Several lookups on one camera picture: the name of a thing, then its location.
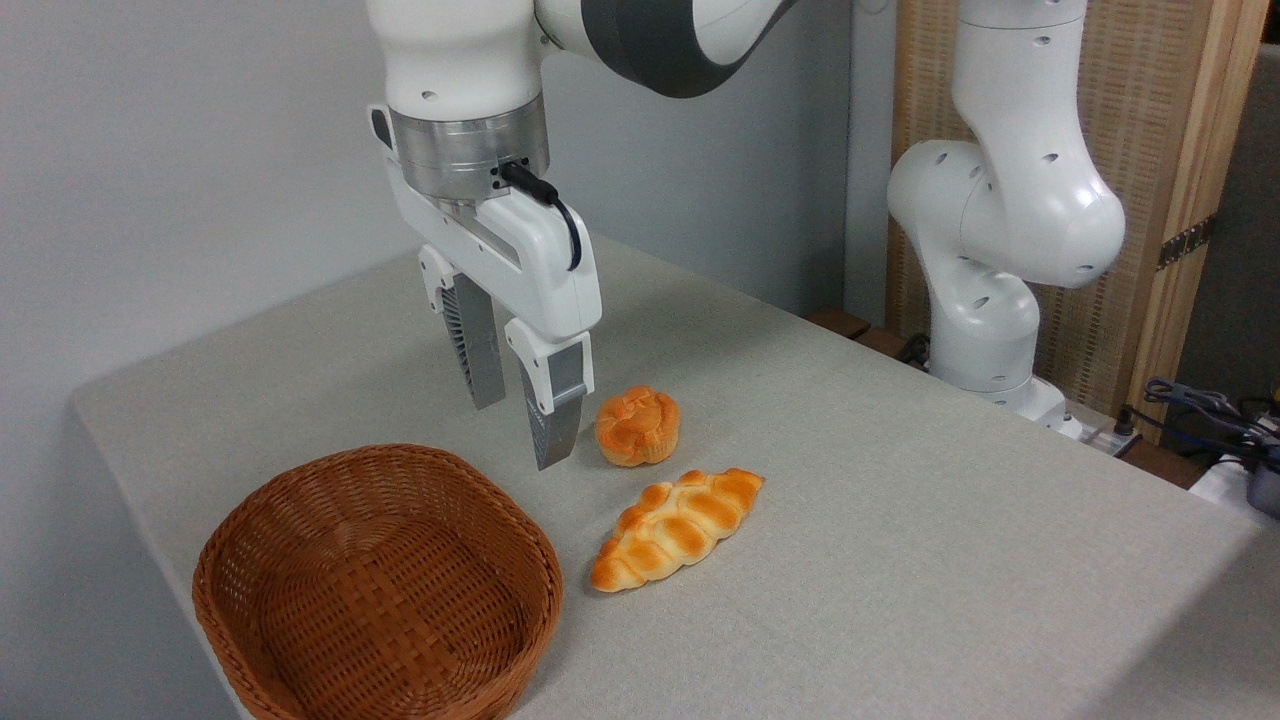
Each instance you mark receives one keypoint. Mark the long braided bread loaf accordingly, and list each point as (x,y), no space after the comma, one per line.
(675,528)

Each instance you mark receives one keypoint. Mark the grey tablecloth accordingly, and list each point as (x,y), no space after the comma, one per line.
(900,560)

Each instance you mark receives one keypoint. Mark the round orange bread bun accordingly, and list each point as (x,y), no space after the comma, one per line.
(637,428)

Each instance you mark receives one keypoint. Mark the wooden bamboo folding screen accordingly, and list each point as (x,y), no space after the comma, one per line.
(1140,100)

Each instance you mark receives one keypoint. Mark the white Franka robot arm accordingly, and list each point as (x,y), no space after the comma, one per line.
(1010,220)

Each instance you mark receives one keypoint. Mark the brown wicker basket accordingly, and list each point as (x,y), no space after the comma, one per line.
(380,590)

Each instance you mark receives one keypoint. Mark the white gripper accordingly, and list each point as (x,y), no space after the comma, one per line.
(540,270)

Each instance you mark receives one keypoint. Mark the metal screen hinge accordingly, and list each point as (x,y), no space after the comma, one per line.
(1187,241)

